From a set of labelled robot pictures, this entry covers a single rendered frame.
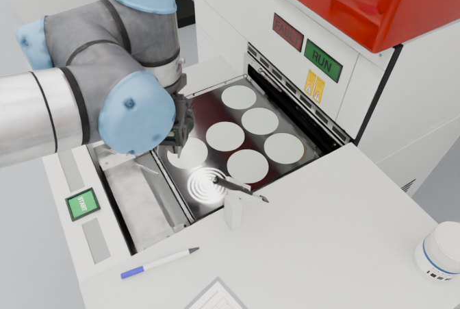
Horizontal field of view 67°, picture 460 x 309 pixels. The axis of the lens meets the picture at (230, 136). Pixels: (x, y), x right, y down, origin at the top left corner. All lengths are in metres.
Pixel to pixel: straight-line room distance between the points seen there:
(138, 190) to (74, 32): 0.50
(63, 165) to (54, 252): 1.07
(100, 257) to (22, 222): 1.35
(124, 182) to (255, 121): 0.37
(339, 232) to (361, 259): 0.06
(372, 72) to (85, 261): 0.63
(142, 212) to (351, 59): 0.55
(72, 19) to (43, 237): 1.58
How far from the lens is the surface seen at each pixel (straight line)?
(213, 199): 0.78
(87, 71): 0.34
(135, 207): 0.82
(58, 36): 0.43
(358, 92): 0.77
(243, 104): 0.97
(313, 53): 0.83
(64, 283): 1.80
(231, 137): 0.89
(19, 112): 0.31
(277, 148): 0.87
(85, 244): 0.72
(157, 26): 0.46
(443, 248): 0.65
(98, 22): 0.44
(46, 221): 1.97
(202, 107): 0.97
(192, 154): 0.86
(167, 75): 0.51
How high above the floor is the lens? 1.57
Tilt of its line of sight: 49 degrees down
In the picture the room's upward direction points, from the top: 1 degrees clockwise
